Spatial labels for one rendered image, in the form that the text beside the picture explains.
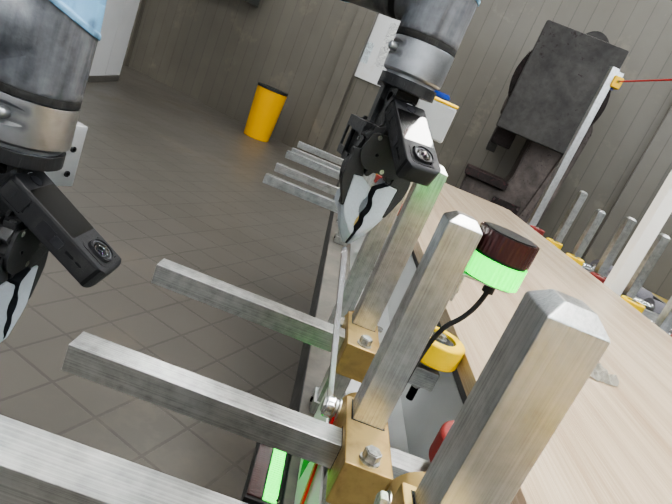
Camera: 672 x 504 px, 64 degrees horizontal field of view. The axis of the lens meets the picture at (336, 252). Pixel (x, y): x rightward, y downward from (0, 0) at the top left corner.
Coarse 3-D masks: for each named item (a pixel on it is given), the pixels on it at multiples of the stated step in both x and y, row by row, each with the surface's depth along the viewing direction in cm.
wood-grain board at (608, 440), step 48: (480, 288) 117; (528, 288) 136; (576, 288) 164; (480, 336) 88; (624, 336) 129; (624, 384) 95; (576, 432) 68; (624, 432) 75; (528, 480) 53; (576, 480) 57; (624, 480) 62
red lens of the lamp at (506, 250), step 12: (480, 228) 52; (480, 240) 51; (492, 240) 50; (504, 240) 50; (492, 252) 50; (504, 252) 50; (516, 252) 50; (528, 252) 50; (516, 264) 50; (528, 264) 51
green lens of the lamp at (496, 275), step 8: (472, 256) 52; (480, 256) 51; (472, 264) 52; (480, 264) 51; (488, 264) 50; (496, 264) 50; (472, 272) 51; (480, 272) 51; (488, 272) 51; (496, 272) 50; (504, 272) 50; (512, 272) 50; (520, 272) 51; (480, 280) 51; (488, 280) 51; (496, 280) 50; (504, 280) 50; (512, 280) 51; (520, 280) 51; (504, 288) 51; (512, 288) 51
